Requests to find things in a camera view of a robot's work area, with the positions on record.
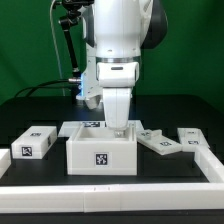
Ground white U-shaped obstacle fence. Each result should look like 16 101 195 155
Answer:
0 146 224 213

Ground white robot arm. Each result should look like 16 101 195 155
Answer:
77 0 168 137

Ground white cabinet top block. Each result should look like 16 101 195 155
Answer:
11 126 57 159

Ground white cabinet body box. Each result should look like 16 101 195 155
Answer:
66 125 137 175

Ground grey cable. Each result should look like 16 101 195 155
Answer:
49 0 66 98

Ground black cables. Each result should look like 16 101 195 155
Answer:
13 78 83 98

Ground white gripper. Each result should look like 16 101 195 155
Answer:
103 88 131 137

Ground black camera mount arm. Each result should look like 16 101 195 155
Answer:
52 0 95 78

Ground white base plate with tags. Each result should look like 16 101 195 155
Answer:
58 120 144 137

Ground white cabinet door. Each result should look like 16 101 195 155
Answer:
137 129 182 155
177 128 209 152

